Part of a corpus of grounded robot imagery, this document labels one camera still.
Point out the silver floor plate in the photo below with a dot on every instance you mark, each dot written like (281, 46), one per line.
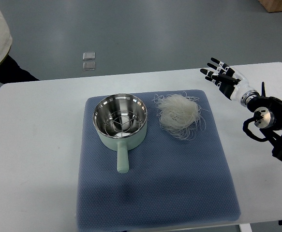
(89, 56)
(89, 66)

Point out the white vermicelli noodle bundle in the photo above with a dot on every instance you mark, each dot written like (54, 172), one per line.
(180, 115)

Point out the mint green steel pot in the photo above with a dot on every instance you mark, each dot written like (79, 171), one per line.
(121, 102)

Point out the lower silver floor plate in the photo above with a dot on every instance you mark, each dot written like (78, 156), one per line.
(89, 66)

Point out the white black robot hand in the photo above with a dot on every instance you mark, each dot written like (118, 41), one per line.
(230, 82)

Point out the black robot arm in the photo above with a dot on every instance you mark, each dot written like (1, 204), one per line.
(266, 123)

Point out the wooden box corner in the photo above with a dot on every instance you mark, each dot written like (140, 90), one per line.
(272, 6)

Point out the upper silver floor plate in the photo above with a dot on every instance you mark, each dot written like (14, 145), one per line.
(89, 56)

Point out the blue grey quilted mat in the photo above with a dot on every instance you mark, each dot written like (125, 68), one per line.
(170, 182)

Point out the wire steaming rack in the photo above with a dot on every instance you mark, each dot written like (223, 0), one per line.
(121, 124)

